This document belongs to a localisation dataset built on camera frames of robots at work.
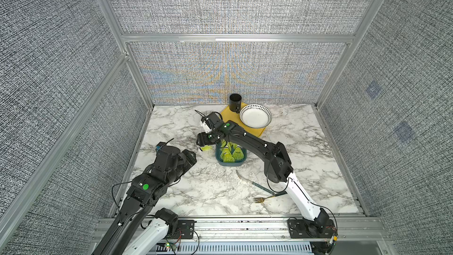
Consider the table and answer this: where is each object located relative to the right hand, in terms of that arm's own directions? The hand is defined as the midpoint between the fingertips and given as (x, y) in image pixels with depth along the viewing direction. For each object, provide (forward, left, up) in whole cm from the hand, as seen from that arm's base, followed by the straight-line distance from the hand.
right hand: (199, 137), depth 92 cm
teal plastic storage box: (-10, -19, -9) cm, 24 cm away
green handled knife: (-21, -27, -8) cm, 35 cm away
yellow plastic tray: (+23, -15, -9) cm, 29 cm away
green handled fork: (-29, -30, -9) cm, 42 cm away
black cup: (+28, -19, -3) cm, 35 cm away
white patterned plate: (+21, -32, -8) cm, 39 cm away
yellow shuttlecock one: (-5, -16, -6) cm, 18 cm away
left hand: (-17, -1, +13) cm, 21 cm away
